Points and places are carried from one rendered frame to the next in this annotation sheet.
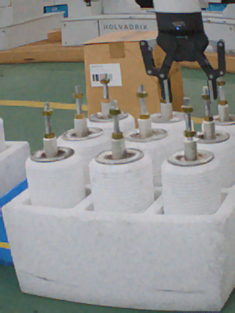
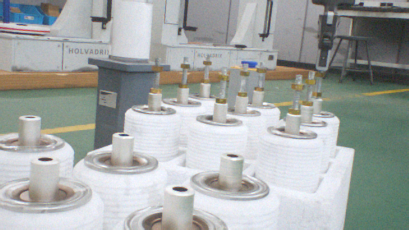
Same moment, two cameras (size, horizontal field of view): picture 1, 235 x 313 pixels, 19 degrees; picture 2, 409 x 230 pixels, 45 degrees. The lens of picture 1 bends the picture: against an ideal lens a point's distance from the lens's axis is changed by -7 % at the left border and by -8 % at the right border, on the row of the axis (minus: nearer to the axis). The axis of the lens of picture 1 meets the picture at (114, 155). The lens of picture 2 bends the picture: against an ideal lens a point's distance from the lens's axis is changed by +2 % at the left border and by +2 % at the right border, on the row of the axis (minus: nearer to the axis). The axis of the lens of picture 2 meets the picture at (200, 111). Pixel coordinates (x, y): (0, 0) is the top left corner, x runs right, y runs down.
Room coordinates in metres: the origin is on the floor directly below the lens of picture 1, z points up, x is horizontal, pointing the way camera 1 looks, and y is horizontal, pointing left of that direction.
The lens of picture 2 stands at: (1.31, 0.83, 0.40)
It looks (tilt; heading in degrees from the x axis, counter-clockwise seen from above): 10 degrees down; 267
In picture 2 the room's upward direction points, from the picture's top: 5 degrees clockwise
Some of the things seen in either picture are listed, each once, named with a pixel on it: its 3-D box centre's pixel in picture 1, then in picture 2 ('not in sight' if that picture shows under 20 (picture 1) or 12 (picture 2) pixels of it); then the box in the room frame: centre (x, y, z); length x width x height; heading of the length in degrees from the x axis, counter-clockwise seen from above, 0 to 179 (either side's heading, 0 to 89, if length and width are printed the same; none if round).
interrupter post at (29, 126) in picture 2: not in sight; (29, 131); (1.46, 0.28, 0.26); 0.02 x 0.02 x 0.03
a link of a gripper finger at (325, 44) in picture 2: (158, 82); (324, 53); (1.04, -0.08, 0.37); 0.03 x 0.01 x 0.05; 75
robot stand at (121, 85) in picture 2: not in sight; (126, 121); (1.42, -0.39, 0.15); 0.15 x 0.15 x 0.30; 48
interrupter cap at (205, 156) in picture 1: (191, 158); (314, 114); (1.03, -0.11, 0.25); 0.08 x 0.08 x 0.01
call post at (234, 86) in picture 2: not in sight; (241, 131); (1.13, -0.35, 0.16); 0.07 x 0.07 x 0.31; 66
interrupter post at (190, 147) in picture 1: (190, 150); (315, 107); (1.03, -0.11, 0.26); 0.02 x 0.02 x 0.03
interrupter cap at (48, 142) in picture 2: not in sight; (29, 143); (1.46, 0.28, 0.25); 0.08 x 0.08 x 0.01
